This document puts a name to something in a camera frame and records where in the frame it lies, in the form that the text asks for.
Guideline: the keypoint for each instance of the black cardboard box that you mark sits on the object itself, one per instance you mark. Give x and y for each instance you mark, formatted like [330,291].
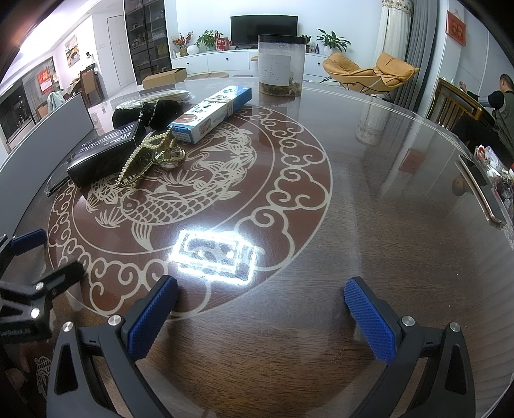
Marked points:
[104,156]

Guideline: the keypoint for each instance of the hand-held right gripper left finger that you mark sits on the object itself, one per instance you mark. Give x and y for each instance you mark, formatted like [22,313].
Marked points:
[154,317]

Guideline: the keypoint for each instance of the round white vase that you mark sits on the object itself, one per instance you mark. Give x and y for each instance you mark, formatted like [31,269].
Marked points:
[192,50]

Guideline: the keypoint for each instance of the orange lounge chair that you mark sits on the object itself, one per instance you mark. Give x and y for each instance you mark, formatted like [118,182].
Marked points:
[345,66]
[395,68]

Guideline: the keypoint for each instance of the black television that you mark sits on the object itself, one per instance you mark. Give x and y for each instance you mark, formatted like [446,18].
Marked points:
[264,31]

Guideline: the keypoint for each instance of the dark glass display cabinet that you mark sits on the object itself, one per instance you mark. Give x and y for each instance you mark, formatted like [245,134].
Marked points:
[150,36]

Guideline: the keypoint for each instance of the gold hair claw clip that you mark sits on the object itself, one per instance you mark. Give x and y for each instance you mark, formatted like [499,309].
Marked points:
[166,156]

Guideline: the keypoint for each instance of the small potted plant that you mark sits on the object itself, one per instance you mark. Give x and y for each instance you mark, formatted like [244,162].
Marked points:
[306,40]

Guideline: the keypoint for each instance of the blue and white box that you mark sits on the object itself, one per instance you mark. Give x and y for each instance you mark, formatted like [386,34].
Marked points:
[209,114]

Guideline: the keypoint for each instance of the red gift box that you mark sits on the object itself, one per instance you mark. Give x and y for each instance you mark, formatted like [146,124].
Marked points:
[222,43]

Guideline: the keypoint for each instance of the black fabric pouch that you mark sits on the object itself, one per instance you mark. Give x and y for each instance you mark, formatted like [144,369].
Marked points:
[168,109]

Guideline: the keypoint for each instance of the large leafy potted plant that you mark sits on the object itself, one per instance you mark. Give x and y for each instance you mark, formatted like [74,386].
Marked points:
[333,40]

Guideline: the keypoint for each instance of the pile of small colourful items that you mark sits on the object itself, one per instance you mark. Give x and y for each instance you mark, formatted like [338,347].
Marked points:
[498,173]

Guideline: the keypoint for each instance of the framed landscape painting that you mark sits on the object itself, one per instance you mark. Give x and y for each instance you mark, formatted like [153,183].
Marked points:
[70,50]

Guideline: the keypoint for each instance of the red wall calendar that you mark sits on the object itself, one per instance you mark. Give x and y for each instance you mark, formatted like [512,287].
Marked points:
[46,82]

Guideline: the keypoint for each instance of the grey curtain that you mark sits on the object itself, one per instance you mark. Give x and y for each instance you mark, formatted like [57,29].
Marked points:
[421,48]

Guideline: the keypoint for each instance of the white tv cabinet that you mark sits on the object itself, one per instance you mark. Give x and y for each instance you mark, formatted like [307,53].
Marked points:
[217,60]

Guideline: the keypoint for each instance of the green potted plant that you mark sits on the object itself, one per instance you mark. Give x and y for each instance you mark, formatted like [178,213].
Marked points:
[209,38]

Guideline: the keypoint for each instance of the clear jar with black lid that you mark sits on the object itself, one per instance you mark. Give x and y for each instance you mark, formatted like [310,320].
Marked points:
[281,64]

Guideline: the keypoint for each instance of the red flower bouquet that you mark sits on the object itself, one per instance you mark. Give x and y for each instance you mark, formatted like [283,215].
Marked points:
[181,40]

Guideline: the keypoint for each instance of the grey jacket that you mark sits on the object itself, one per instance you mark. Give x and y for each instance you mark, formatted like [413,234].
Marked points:
[55,100]

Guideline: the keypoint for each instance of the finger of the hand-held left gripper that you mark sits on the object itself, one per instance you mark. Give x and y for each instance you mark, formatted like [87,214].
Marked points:
[29,239]
[60,277]

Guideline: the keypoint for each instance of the brown cardboard box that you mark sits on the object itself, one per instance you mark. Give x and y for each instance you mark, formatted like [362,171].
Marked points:
[164,77]

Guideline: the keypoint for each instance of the brown wooden chair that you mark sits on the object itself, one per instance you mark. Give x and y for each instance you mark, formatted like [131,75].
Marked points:
[90,84]

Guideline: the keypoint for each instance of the wooden dining chair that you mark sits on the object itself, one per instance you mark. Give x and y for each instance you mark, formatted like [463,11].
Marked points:
[447,104]

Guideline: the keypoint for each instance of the red wall hanging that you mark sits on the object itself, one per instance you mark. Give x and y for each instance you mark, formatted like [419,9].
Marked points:
[456,27]

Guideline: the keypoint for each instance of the cream curtain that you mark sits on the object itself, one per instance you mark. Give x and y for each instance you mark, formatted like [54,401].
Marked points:
[397,32]

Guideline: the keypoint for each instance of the grey partition panel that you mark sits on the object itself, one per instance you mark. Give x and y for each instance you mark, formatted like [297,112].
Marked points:
[48,128]

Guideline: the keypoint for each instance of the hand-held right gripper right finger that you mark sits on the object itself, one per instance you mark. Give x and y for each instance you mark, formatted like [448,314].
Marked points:
[369,321]

